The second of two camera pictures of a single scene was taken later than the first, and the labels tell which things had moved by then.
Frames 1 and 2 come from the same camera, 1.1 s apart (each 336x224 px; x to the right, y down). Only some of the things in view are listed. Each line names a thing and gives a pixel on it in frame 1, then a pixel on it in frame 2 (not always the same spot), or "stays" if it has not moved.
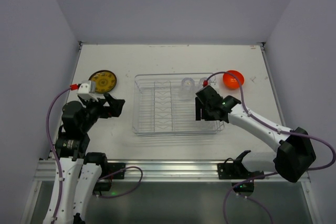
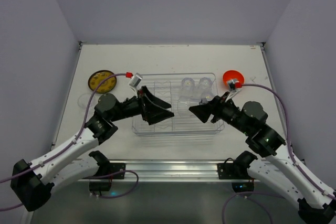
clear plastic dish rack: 165,104 stays
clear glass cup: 188,88 stays
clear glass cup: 208,125 to 184,102
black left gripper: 104,105 to 143,106
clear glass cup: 203,82 stays
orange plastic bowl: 230,82 stays
